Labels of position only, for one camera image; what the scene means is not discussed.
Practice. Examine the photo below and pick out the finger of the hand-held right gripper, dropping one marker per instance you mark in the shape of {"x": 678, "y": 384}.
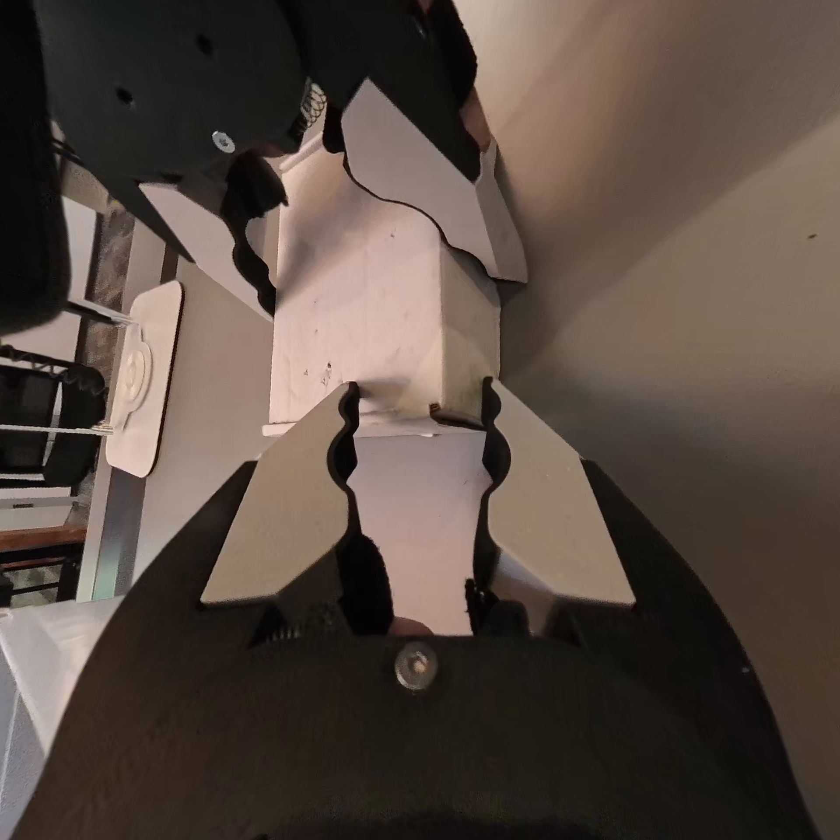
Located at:
{"x": 190, "y": 216}
{"x": 420, "y": 164}

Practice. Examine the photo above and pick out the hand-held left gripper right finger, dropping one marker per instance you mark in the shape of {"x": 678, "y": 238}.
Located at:
{"x": 558, "y": 525}

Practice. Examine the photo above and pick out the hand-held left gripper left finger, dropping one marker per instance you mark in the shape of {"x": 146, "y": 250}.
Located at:
{"x": 282, "y": 518}

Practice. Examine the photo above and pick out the white cardboard box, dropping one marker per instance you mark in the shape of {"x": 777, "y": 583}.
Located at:
{"x": 367, "y": 295}

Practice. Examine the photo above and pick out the person's right hand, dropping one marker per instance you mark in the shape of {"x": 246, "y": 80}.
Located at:
{"x": 476, "y": 121}

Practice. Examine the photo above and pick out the wooden shelf board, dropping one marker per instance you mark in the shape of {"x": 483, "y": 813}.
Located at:
{"x": 39, "y": 541}

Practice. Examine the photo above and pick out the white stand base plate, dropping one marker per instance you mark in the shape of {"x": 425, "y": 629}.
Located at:
{"x": 154, "y": 374}

